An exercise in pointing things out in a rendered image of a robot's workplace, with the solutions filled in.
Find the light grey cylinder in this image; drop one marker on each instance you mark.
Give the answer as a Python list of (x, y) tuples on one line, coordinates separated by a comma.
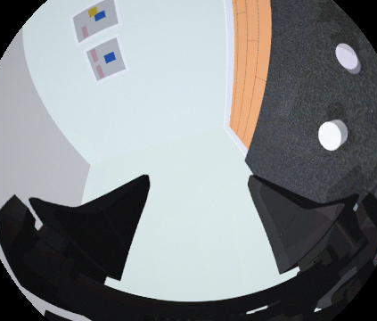
[(347, 57)]

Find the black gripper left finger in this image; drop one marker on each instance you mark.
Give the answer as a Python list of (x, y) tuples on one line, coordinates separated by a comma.
[(102, 229)]

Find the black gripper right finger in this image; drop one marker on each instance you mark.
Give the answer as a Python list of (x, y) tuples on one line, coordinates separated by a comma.
[(294, 224)]

